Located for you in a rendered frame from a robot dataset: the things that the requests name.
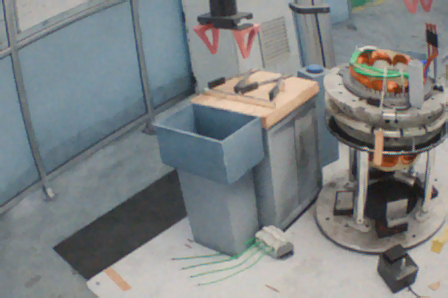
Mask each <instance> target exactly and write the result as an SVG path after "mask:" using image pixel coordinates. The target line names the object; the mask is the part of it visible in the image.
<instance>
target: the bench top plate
mask: <svg viewBox="0 0 448 298"><path fill-rule="evenodd" d="M339 157H340V159H339V160H337V161H336V162H333V163H331V164H330V165H327V166H326V167H324V168H322V171H323V186H324V185H325V184H326V183H327V182H328V181H329V179H330V178H332V177H333V176H334V175H335V174H336V173H338V172H339V171H341V170H342V169H344V168H346V167H348V166H349V150H348V146H347V145H346V144H344V143H340V144H339ZM435 169H436V170H435ZM435 169H434V172H435V173H436V174H437V175H438V176H439V177H440V178H441V179H442V181H443V182H444V184H445V185H446V187H447V190H448V136H447V138H446V139H445V141H444V148H443V142H442V143H441V144H440V145H439V146H438V147H437V148H436V155H435ZM315 208H316V202H314V203H313V204H312V205H311V206H310V208H309V209H308V210H307V211H306V212H305V213H304V214H303V215H302V216H301V217H300V218H299V219H298V220H297V222H295V223H294V224H293V225H292V226H291V227H290V228H289V229H288V230H287V231H286V232H285V233H284V234H286V235H287V236H289V237H292V238H293V241H292V242H293V245H294V250H292V251H294V252H295V254H294V255H293V256H292V257H290V258H289V259H287V260H285V261H283V260H281V259H280V258H279V259H277V258H275V257H274V256H273V254H272V255H269V253H266V254H265V255H264V256H262V257H261V255H262V254H263V253H264V252H266V251H265V250H264V249H263V248H261V249H260V250H259V251H258V252H257V253H256V254H254V255H253V256H252V257H251V258H250V259H247V258H248V257H249V256H250V255H251V254H253V253H254V252H255V251H257V250H258V249H259V248H260V247H259V246H258V245H257V244H256V245H254V246H253V247H252V248H250V249H249V250H247V252H246V253H244V254H243V255H242V256H240V257H239V258H238V259H235V258H233V259H231V260H229V261H223V260H227V259H230V258H231V257H229V256H227V255H225V254H220V255H217V256H208V255H214V254H217V253H220V252H216V251H214V250H212V249H210V248H208V247H205V246H201V245H199V244H197V243H195V240H194V237H193V235H192V232H191V228H190V223H189V219H188V216H187V217H186V218H184V219H183V220H181V221H180V222H178V223H177V224H176V225H173V226H172V227H171V228H170V229H168V230H165V232H164V233H161V234H159V236H158V237H155V238H154V239H153V240H150V241H149V242H148V243H146V244H145V245H144V246H143V245H142V246H141V248H138V250H135V251H134V252H132V253H131V254H130V255H129V254H128V256H127V257H126V256H125V258H123V259H122V260H120V261H118V262H117V263H115V264H113V265H112V266H111V268H112V269H113V270H114V271H115V272H116V273H118V274H119V275H120V276H121V277H122V278H123V279H124V280H125V282H127V283H128V284H129V285H130V286H131V287H132V288H133V289H130V290H127V291H125V292H122V290H121V289H120V288H119V286H118V285H116V284H115V283H114V282H113V281H112V280H111V279H110V278H109V277H108V276H107V274H106V273H105V272H104V271H103V272H101V273H100V274H98V275H96V277H95V276H94V278H92V279H90V280H89V281H87V283H86V284H85V287H86V288H87V289H88V290H89V291H90V292H91V293H93V294H94V295H95V296H96V297H98V298H415V297H417V296H416V295H414V294H413V292H415V293H417V295H419V296H422V295H423V296H424V297H432V298H448V240H447V243H446V244H445V246H444V247H443V249H442V251H441V252H440V254H439V253H438V254H437V253H435V252H433V251H432V253H431V251H430V250H431V246H432V241H433V239H434V237H435V236H438V237H439V239H440V237H441V235H442V233H443V232H444V231H445V229H446V228H447V226H448V214H447V216H446V219H445V220H444V222H443V224H441V226H440V228H438V229H437V231H436V232H435V233H433V234H432V235H430V236H429V237H428V238H426V239H425V240H423V241H422V242H419V243H418V244H415V245H412V246H410V247H407V248H404V249H405V250H406V251H407V253H408V254H409V255H410V256H411V257H412V259H413V260H414V262H415V263H416V264H417V265H418V267H419V270H418V274H417V277H416V280H415V283H414V284H412V285H411V286H410V287H411V288H412V289H413V290H412V291H413V292H412V291H411V290H410V289H409V288H408V287H406V288H405V289H403V290H401V291H399V292H397V293H395V294H393V293H392V292H391V290H390V289H389V287H388V286H387V284H386V283H385V282H384V280H383V279H382V277H381V276H380V275H379V273H378V272H377V266H378V259H379V255H380V254H381V253H383V252H368V251H366V252H365V251H360V250H356V249H352V248H349V247H345V246H344V245H343V246H342V245H341V244H339V243H337V242H335V241H334V240H332V239H331V238H330V237H329V236H327V234H325V233H324V231H323V230H322V229H321V227H320V226H319V223H318V222H317V219H316V218H317V217H316V214H315ZM420 250H421V251H420ZM422 253H425V254H422ZM428 255H429V256H428ZM196 256H207V257H201V258H191V257H196ZM427 256H428V257H427ZM184 257H190V258H189V259H183V260H181V259H176V260H168V259H172V258H184ZM259 257H261V258H260V260H259V261H258V262H256V261H257V259H258V258H259ZM426 257H427V258H426ZM246 259H247V260H246ZM424 259H425V260H424ZM243 260H246V261H245V262H244V263H242V262H243ZM423 260H424V261H423ZM435 260H436V261H435ZM215 261H222V262H218V263H213V264H206V263H210V262H215ZM254 262H256V263H255V264H254V265H253V266H251V265H252V264H253V263H254ZM240 263H242V264H241V265H239V266H237V267H235V268H230V267H233V266H235V265H237V264H240ZM198 264H205V265H201V266H195V265H198ZM436 264H437V265H438V268H439V271H438V268H437V265H436ZM427 265H428V266H427ZM189 266H194V267H191V268H187V267H189ZM249 266H251V267H249ZM183 267H184V268H186V269H183V270H182V269H181V268H183ZM246 267H249V268H247V269H245V270H244V271H240V270H242V269H244V268H246ZM227 268H230V269H227ZM179 269H181V270H179ZM219 269H227V270H222V271H219V272H210V273H208V274H202V273H205V272H208V271H215V270H219ZM237 271H240V272H239V273H237V274H235V275H232V274H234V273H235V272H237ZM438 272H439V273H438ZM197 274H202V275H200V276H194V275H197ZM191 275H192V276H194V277H192V278H188V277H190V276H191ZM229 275H232V276H230V277H229V278H226V277H228V276H229ZM368 275H369V276H370V277H369V276H368ZM371 276H374V277H371ZM375 276H376V277H375ZM186 277H187V278H186ZM222 278H226V279H224V280H222V281H218V280H219V279H222ZM212 281H218V282H215V283H212V284H211V283H210V282H212ZM439 281H440V288H438V290H434V289H433V288H431V287H429V286H428V285H432V284H434V283H437V282H439ZM202 283H209V284H205V285H198V284H202ZM194 285H196V286H194ZM420 290H421V291H420ZM426 290H427V291H426ZM411 294H412V296H411ZM417 298H418V297H417Z"/></svg>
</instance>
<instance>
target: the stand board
mask: <svg viewBox="0 0 448 298"><path fill-rule="evenodd" d="M278 76H280V74H275V73H272V72H267V71H259V72H257V73H255V74H251V75H250V76H249V78H250V83H252V82H255V81H257V82H262V81H265V80H267V79H268V80H270V79H273V78H277V77H278ZM237 83H238V78H237V79H234V80H231V81H226V83H225V84H223V85H220V86H218V87H215V88H213V90H219V91H224V92H229V93H234V86H235V85H236V84H237ZM283 83H285V88H286V91H285V92H284V91H279V94H278V95H277V96H276V97H275V98H274V99H273V100H271V101H276V109H271V108H266V107H262V106H259V105H257V104H252V103H247V102H242V101H238V100H232V99H227V98H222V97H212V96H207V95H203V94H201V95H199V96H197V97H196V98H194V99H192V100H190V101H189V104H190V103H196V102H197V103H202V104H206V105H211V106H216V107H220V108H225V109H230V110H234V111H239V112H244V113H248V114H253V115H257V116H261V119H262V127H263V128H265V129H268V128H270V127H271V126H272V125H273V124H274V123H276V122H277V121H279V120H281V119H283V118H284V117H286V115H287V114H289V113H290V112H292V111H293V110H295V108H298V107H299V106H301V105H302V103H304V102H305V101H308V99H310V98H311V97H312V96H313V95H316V94H317V93H318V92H319V85H318V82H317V81H311V80H305V79H300V78H298V77H293V76H292V77H290V78H289V79H284V81H283ZM272 89H273V88H272V83H269V84H268V85H264V86H261V87H259V88H258V89H256V90H254V91H252V92H250V93H247V94H245V96H251V97H256V98H260V99H266V100H269V94H268V92H270V91H271V90H272Z"/></svg>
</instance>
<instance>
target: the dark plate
mask: <svg viewBox="0 0 448 298"><path fill-rule="evenodd" d="M400 195H407V210H406V213H407V215H408V214H409V213H410V212H411V211H412V210H413V209H414V208H415V207H416V204H417V197H416V194H415V192H414V191H413V189H412V188H410V187H408V186H406V185H404V184H399V183H396V182H393V183H392V182H381V183H377V184H375V185H373V186H370V187H368V190H367V205H366V217H368V218H371V219H372V220H373V219H374V220H376V219H380V218H384V215H385V203H386V199H388V198H390V197H396V196H400Z"/></svg>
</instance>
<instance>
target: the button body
mask: <svg viewBox="0 0 448 298"><path fill-rule="evenodd" d="M306 68H307V67H306ZM306 68H305V67H304V68H301V69H299V70H297V77H298V78H300V79H305V80H311V81H317V82H318V85H319V92H318V93H317V95H318V103H319V120H320V126H321V137H322V168H324V167H326V166H327V165H330V164H331V163H333V162H336V161H337V160H339V159H340V157H339V141H338V140H337V139H336V137H334V136H333V135H331V133H330V132H329V130H328V129H327V127H326V126H325V120H324V112H325V110H326V105H325V94H326V91H325V88H324V85H323V81H324V78H325V77H324V76H325V75H326V74H329V71H330V70H328V69H326V68H324V67H323V68H324V72H322V73H319V74H315V73H308V72H306Z"/></svg>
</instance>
